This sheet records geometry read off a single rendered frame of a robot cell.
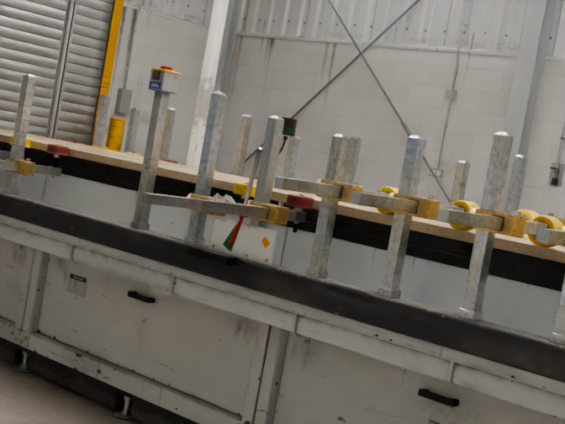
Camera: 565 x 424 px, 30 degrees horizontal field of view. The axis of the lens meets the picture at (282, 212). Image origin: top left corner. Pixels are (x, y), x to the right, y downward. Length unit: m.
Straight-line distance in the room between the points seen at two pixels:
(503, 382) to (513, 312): 0.27
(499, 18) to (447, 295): 8.40
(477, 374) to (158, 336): 1.42
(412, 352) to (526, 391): 0.33
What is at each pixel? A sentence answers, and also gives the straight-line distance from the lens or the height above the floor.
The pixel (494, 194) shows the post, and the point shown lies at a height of 1.01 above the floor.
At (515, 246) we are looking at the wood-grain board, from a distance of 2.81.
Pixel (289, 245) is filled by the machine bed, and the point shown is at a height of 0.75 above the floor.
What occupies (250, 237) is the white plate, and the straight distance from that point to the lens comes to 3.07.
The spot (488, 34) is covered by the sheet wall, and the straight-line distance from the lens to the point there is 11.25.
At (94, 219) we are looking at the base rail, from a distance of 3.57.
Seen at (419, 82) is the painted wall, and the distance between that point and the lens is 11.56.
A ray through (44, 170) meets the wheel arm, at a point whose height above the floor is 0.81.
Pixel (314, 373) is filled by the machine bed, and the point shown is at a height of 0.38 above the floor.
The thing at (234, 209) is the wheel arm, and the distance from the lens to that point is 2.92.
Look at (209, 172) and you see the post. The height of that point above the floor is 0.93.
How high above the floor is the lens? 1.02
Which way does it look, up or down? 3 degrees down
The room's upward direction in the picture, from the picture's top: 10 degrees clockwise
